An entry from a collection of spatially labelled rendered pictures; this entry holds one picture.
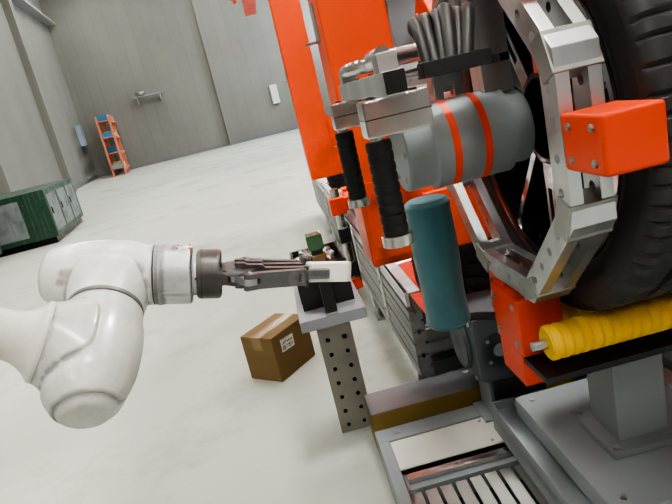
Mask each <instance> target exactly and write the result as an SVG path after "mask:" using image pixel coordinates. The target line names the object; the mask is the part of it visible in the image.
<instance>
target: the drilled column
mask: <svg viewBox="0 0 672 504"><path fill-rule="evenodd" d="M316 332H317V336H318V339H319V343H320V347H321V351H322V355H323V359H324V363H325V367H326V371H327V375H328V379H329V383H330V387H331V390H332V394H333V398H334V402H335V406H336V410H337V414H338V418H339V422H340V426H341V430H342V434H343V433H346V432H350V431H354V430H357V429H361V428H365V427H368V426H370V422H369V418H368V413H367V409H366V405H365V401H364V395H366V394H367V391H366V387H365V383H364V378H363V374H362V370H361V366H360V362H359V357H358V353H357V349H356V345H355V340H354V336H353V332H352V328H351V324H350V322H346V323H343V324H339V325H335V326H331V327H327V328H323V329H320V330H316ZM336 383H337V384H336ZM366 418H367V421H366ZM346 424H347V425H346Z"/></svg>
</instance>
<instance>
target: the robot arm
mask: <svg viewBox="0 0 672 504"><path fill-rule="evenodd" d="M306 261H307V258H305V257H302V262H301V260H299V259H296V260H292V259H264V258H250V257H241V258H235V259H234V261H228V262H222V252H221V250H220V249H199V250H197V253H193V247H192V245H191V244H189V245H179V244H177V245H163V244H158V245H153V244H144V243H140V242H137V241H131V240H91V241H82V242H76V243H71V244H66V245H62V246H59V247H56V248H53V249H51V250H49V251H48V252H47V253H46V254H45V256H44V257H43V259H42V261H41V264H40V268H39V272H38V289H39V293H40V295H41V297H42V299H43V300H44V301H46V302H47V303H48V304H46V305H44V306H42V307H40V308H37V309H34V310H28V311H19V310H11V309H7V308H3V307H0V360H2V361H4V362H7V363H9V364H10V365H12V366H13V367H14V368H15V369H17V370H18V372H19V373H20V375H21V376H22V378H23V380H24V382H25V383H28V384H31V385H33V386H34V387H36V388H37V389H38V390H39V392H40V401H41V403H42V405H43V407H44V408H45V410H46V412H47V413H48V414H49V416H50V417H51V418H52V419H53V420H54V421H55V422H57V423H59V424H62V425H63V426H65V427H68V428H73V429H87V428H92V427H96V426H99V425H101V424H103V423H105V422H106V421H108V420H109V419H111V418H112V417H114V416H115V415H116V414H117V413H118V412H119V410H120V409H121V408H122V406H123V405H124V403H125V401H126V399H127V397H128V395H129V394H130V392H131V390H132V388H133V386H134V383H135V381H136V378H137V375H138V372H139V368H140V363H141V358H142V352H143V345H144V327H143V318H144V314H145V311H146V309H147V306H149V305H166V304H191V303H192V302H193V298H194V295H197V297H198V298H199V299H215V298H220V297H221V296H222V286H235V288H236V289H244V291H246V292H249V291H254V290H259V289H269V288H280V287H292V286H305V287H308V286H309V282H347V281H351V263H350V262H349V261H323V262H306Z"/></svg>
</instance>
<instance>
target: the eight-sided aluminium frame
mask: <svg viewBox="0 0 672 504"><path fill-rule="evenodd" d="M498 1H499V3H500V5H501V6H502V8H503V9H504V11H505V13H506V14H507V16H508V18H509V19H510V21H511V22H512V24H513V26H514V27H515V29H516V30H517V32H518V34H519V35H520V37H521V38H522V40H523V42H524V43H525V45H526V46H527V48H528V50H529V51H530V53H531V54H532V56H533V58H534V61H535V64H536V67H537V70H538V73H539V77H540V85H541V93H542V100H543V108H544V116H545V124H546V131H547V139H548V147H549V154H550V162H551V170H552V178H553V185H554V193H555V201H556V209H555V217H554V220H553V222H552V224H551V226H550V228H549V230H548V233H547V235H546V237H545V239H544V241H543V243H542V246H541V248H540V250H539V252H538V254H537V256H536V255H534V254H532V253H530V252H528V251H526V250H524V249H522V248H521V247H519V246H517V245H515V244H514V243H513V242H512V240H511V239H510V238H509V235H508V233H507V231H506V229H505V227H504V225H503V223H502V221H501V219H500V217H499V215H498V213H497V210H496V208H495V206H494V204H493V202H492V200H491V198H490V196H489V194H488V192H487V190H486V187H485V185H484V183H483V181H482V179H481V178H477V179H473V180H469V181H465V182H461V183H458V184H454V185H449V186H447V190H448V191H450V193H451V195H452V197H453V200H454V202H455V204H456V207H457V209H458V211H459V213H460V216H461V218H462V220H463V223H464V225H465V227H466V229H467V232H468V234H469V236H470V239H471V241H472V243H473V245H474V248H475V250H476V256H477V258H478V259H479V261H480V262H481V264H482V266H483V268H485V270H486V271H487V272H489V270H490V271H491V272H492V273H493V274H494V275H495V276H496V277H497V278H499V279H500V280H502V281H503V282H504V283H506V284H507V285H509V286H510V287H512V288H513V289H514V290H516V291H517V292H519V293H520V294H521V295H523V296H524V299H525V300H530V301H531V302H533V303H539V302H542V301H546V300H550V299H554V298H557V297H561V296H565V295H569V294H570V292H571V291H572V289H573V288H576V283H577V281H578V279H579V278H580V276H581V275H582V273H583V272H584V270H585V268H586V267H587V265H588V264H589V262H590V261H591V259H592V257H593V256H594V254H595V253H596V251H597V249H598V248H599V246H600V245H601V243H602V242H603V240H604V238H605V237H606V235H607V234H608V232H611V231H613V226H614V223H615V221H616V219H617V210H616V207H617V201H618V196H617V195H616V194H615V191H614V181H613V177H603V176H598V175H592V174H587V173H583V181H584V189H582V180H581V172H577V171H572V170H569V169H568V168H567V164H566V156H565V147H564V139H563V131H562V123H561V115H562V114H564V113H567V112H571V111H573V103H572V95H571V86H570V79H571V78H572V85H573V94H574V103H575V110H579V109H583V108H587V107H591V106H595V105H599V104H603V103H605V93H604V83H603V73H602V63H603V62H604V58H603V55H602V52H601V49H600V44H599V37H598V35H597V34H596V32H595V31H594V28H593V25H592V22H591V20H590V19H589V20H586V18H585V17H584V16H583V14H582V13H581V12H580V10H579V9H578V7H577V6H576V5H575V3H574V2H573V1H572V0H498ZM426 82H427V88H428V90H429V94H430V100H431V102H432V101H436V100H441V99H445V98H444V93H443V92H447V91H449V95H450V97H454V96H458V95H461V94H464V90H463V83H462V70H461V71H456V72H452V73H448V74H444V75H440V76H435V77H431V78H427V79H426ZM464 187H469V189H470V191H471V194H472V196H473V198H474V200H475V202H476V204H477V207H478V209H479V211H480V213H481V215H482V217H483V220H484V222H485V224H486V226H487V228H488V230H489V233H490V235H491V237H492V239H490V240H488V239H487V237H486V235H485V232H484V230H483V228H482V226H481V224H480V221H479V219H478V217H477V215H476V213H475V210H474V208H473V206H472V204H471V202H470V199H469V197H468V195H467V193H466V191H465V188H464Z"/></svg>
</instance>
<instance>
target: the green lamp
mask: <svg viewBox="0 0 672 504"><path fill-rule="evenodd" d="M305 240H306V244H307V248H308V251H309V252H313V251H317V250H321V249H324V243H323V239H322V235H321V233H320V231H315V232H311V233H307V234H305Z"/></svg>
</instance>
